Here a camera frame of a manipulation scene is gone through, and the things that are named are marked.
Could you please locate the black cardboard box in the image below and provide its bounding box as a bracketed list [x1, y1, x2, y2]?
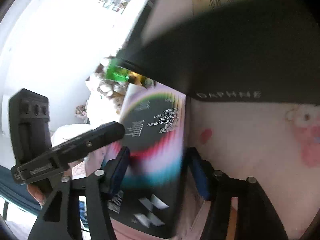
[117, 0, 320, 103]

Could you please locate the person's left forearm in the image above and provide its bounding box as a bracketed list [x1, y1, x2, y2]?
[0, 164, 42, 214]

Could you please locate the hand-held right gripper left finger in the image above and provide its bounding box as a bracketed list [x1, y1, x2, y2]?
[27, 146, 131, 240]

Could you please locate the green bottle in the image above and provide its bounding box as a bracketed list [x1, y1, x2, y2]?
[106, 58, 131, 82]

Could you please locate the black colourful screen protector packet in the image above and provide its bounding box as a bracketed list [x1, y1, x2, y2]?
[106, 83, 188, 239]

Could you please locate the white shelf rack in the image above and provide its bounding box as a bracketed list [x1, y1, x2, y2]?
[100, 0, 131, 15]

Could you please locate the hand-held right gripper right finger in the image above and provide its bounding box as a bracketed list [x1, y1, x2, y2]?
[186, 147, 290, 240]

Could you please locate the person's left hand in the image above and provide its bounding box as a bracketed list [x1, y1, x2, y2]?
[27, 183, 47, 203]

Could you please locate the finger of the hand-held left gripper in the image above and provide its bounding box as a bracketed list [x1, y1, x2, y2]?
[51, 121, 125, 165]

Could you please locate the pink printed blanket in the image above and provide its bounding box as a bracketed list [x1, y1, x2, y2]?
[51, 97, 320, 240]

